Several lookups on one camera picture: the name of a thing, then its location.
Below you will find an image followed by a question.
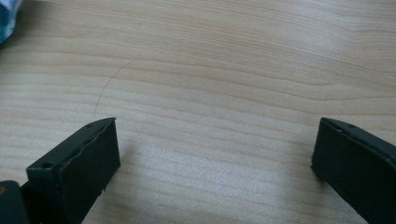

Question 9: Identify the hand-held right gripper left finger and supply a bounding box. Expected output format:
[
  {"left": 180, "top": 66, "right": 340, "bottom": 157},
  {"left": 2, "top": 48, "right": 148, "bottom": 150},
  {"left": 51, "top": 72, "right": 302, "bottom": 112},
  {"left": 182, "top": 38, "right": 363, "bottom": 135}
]
[{"left": 20, "top": 117, "right": 121, "bottom": 224}]

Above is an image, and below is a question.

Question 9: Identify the blue and white cloth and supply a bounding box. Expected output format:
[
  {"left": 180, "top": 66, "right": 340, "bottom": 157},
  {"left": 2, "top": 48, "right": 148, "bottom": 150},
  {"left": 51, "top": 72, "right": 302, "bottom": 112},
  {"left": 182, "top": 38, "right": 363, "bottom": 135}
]
[{"left": 0, "top": 0, "right": 23, "bottom": 44}]

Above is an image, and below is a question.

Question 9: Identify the thin hair strand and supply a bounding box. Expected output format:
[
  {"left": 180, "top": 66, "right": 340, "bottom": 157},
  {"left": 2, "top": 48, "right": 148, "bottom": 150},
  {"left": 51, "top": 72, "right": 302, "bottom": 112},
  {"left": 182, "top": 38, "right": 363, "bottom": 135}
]
[{"left": 92, "top": 58, "right": 138, "bottom": 119}]

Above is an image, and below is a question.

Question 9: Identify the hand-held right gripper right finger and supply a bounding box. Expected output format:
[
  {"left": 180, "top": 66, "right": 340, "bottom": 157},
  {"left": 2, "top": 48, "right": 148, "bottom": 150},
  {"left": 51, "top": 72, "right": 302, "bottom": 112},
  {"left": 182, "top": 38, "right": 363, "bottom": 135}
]
[{"left": 310, "top": 117, "right": 396, "bottom": 224}]

